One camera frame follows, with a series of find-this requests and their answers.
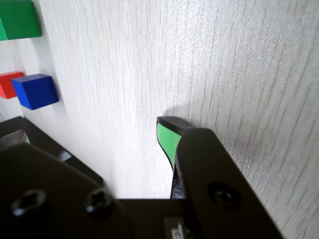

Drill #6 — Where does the green wooden cube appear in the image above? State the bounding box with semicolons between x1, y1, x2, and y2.
0;0;42;41

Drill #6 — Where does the blue wooden cube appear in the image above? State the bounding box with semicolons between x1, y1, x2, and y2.
11;73;60;111

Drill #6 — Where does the red wooden cube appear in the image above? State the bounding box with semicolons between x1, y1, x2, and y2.
0;71;25;100

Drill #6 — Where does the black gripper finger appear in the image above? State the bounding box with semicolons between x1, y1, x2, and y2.
156;116;197;200
0;117;105;188

